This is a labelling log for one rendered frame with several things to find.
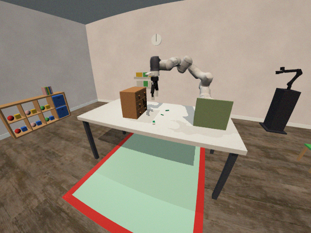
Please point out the brown wooden drawer front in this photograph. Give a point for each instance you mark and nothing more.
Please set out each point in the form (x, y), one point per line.
(144, 108)
(143, 92)
(139, 112)
(144, 100)
(138, 104)
(138, 95)

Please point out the brown wooden chest of drawers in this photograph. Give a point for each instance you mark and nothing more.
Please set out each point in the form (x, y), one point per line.
(128, 102)

